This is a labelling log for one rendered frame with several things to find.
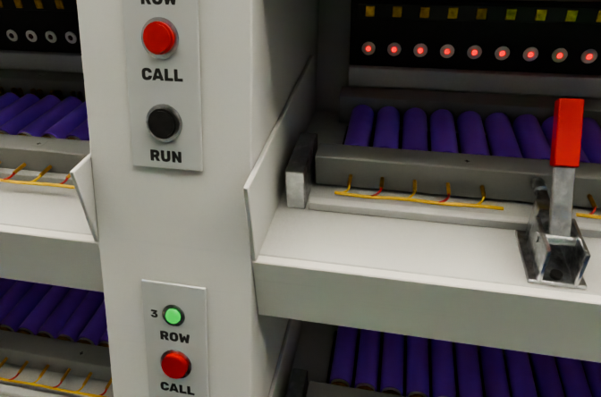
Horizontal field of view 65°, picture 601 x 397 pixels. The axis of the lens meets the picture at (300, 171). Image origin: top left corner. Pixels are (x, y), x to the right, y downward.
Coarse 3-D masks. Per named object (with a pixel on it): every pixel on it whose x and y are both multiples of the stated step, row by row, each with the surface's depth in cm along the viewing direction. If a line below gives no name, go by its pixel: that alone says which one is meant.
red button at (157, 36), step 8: (152, 24) 23; (160, 24) 23; (144, 32) 24; (152, 32) 23; (160, 32) 23; (168, 32) 23; (144, 40) 24; (152, 40) 24; (160, 40) 24; (168, 40) 23; (152, 48) 24; (160, 48) 24; (168, 48) 24
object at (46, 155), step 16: (0, 144) 34; (16, 144) 33; (32, 144) 33; (48, 144) 33; (64, 144) 33; (80, 144) 33; (0, 160) 34; (16, 160) 34; (32, 160) 33; (48, 160) 33; (64, 160) 33; (80, 160) 32
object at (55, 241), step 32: (0, 64) 46; (32, 64) 45; (64, 64) 44; (0, 192) 33; (32, 192) 33; (64, 192) 33; (0, 224) 30; (32, 224) 30; (64, 224) 30; (96, 224) 28; (0, 256) 31; (32, 256) 30; (64, 256) 30; (96, 256) 29; (96, 288) 31
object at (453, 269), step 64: (384, 0) 36; (448, 0) 36; (512, 0) 35; (384, 64) 39; (448, 64) 38; (512, 64) 37; (576, 64) 36; (320, 128) 39; (384, 128) 35; (448, 128) 34; (512, 128) 36; (576, 128) 24; (256, 192) 25; (320, 192) 32; (384, 192) 31; (448, 192) 29; (512, 192) 30; (576, 192) 29; (256, 256) 26; (320, 256) 27; (384, 256) 26; (448, 256) 26; (512, 256) 26; (576, 256) 24; (320, 320) 28; (384, 320) 27; (448, 320) 26; (512, 320) 25; (576, 320) 24
